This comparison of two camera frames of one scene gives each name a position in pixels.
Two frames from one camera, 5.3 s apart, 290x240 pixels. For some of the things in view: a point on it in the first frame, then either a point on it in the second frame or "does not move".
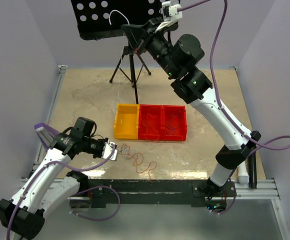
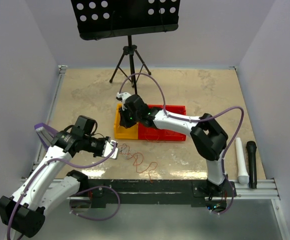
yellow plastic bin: x=126 y=121 does not move
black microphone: x=252 y=166 does not move
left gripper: x=104 y=140 does not move
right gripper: x=136 y=34 → x=124 y=121
